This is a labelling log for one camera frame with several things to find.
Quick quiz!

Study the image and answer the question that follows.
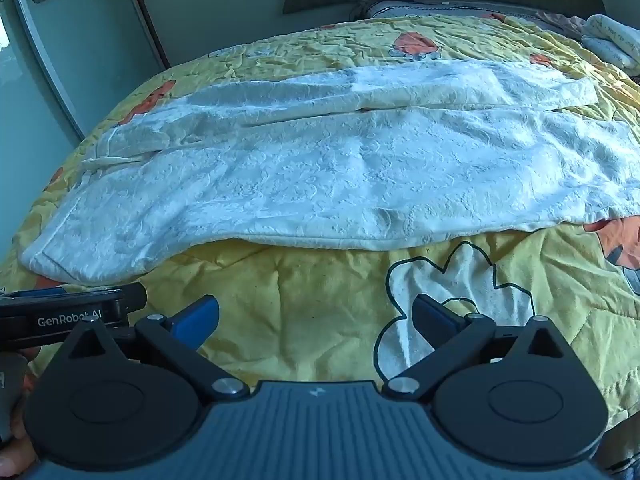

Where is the folded white quilted cloth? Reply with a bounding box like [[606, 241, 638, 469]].
[[580, 12, 640, 73]]

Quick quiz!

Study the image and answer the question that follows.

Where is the person's left hand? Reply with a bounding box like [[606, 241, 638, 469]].
[[0, 347, 41, 480]]

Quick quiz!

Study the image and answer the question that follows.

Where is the pinkish crumpled cloth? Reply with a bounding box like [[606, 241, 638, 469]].
[[536, 9, 587, 37]]

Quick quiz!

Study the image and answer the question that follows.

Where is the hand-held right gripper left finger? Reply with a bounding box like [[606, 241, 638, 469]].
[[55, 294, 251, 403]]

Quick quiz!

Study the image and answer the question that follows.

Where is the patterned pillow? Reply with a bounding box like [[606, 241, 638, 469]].
[[350, 0, 551, 25]]

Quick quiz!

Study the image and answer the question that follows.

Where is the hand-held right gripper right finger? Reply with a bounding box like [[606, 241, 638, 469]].
[[384, 293, 576, 403]]

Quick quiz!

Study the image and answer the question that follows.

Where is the floral glass sliding wardrobe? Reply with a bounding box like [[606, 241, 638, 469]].
[[0, 0, 167, 261]]

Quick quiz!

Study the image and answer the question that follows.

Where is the yellow printed quilt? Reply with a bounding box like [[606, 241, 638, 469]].
[[0, 12, 640, 478]]

